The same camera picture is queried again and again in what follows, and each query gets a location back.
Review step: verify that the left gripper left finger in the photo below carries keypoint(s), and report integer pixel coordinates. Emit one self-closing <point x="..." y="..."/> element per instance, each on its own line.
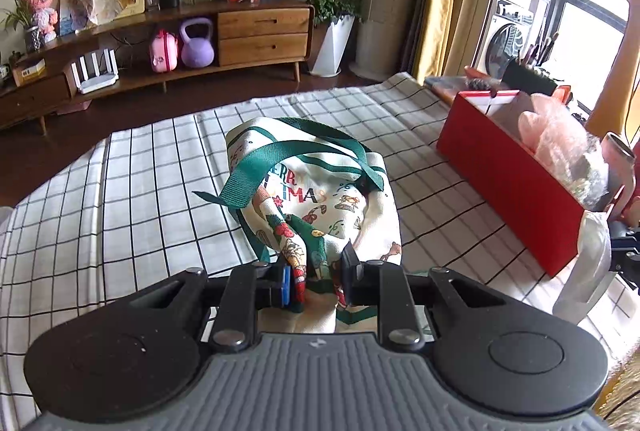
<point x="239" y="297"/>

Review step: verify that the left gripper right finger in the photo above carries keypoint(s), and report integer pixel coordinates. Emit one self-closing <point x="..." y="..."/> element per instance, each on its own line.
<point x="385" y="286"/>

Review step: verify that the christmas tote bag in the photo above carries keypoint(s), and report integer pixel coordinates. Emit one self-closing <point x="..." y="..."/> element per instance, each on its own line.
<point x="303" y="192"/>

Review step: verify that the pink bubble wrap bag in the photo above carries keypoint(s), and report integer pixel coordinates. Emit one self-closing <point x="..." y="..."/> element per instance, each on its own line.
<point x="552" y="134"/>

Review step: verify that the clear bubble wrap sheet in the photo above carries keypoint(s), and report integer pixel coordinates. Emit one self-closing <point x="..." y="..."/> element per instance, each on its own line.
<point x="584" y="172"/>

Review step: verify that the white printed paper sheet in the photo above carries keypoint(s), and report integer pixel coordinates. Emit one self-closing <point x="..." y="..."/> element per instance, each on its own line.
<point x="591" y="274"/>

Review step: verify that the pink steel tumbler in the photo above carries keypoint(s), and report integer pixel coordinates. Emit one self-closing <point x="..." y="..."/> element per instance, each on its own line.
<point x="621" y="160"/>

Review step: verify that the giraffe plush toy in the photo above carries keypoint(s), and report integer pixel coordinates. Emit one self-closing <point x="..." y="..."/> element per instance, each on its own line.
<point x="612" y="107"/>

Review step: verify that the white checkered tablecloth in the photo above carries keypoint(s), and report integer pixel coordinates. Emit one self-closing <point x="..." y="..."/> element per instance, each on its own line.
<point x="105" y="322"/>

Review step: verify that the red cardboard box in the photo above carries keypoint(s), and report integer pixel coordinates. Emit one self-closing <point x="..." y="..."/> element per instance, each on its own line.
<point x="481" y="141"/>

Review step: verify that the washing machine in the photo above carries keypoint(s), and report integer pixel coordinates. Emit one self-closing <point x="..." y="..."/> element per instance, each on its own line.
<point x="503" y="38"/>

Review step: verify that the purple kettlebell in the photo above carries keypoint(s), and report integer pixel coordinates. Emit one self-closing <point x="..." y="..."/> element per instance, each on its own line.
<point x="197" y="52"/>

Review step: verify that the white wifi router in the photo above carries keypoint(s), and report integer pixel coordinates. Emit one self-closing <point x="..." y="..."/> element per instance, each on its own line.
<point x="92" y="72"/>

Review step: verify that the pink toy case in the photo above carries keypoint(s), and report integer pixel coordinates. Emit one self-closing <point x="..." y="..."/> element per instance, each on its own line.
<point x="164" y="52"/>

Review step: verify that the wooden tv sideboard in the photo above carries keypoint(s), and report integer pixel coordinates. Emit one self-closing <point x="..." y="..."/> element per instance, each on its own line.
<point x="244" y="35"/>

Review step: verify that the pink doll figure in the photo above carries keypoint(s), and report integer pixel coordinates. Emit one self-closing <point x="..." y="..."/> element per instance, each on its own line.
<point x="45" y="17"/>

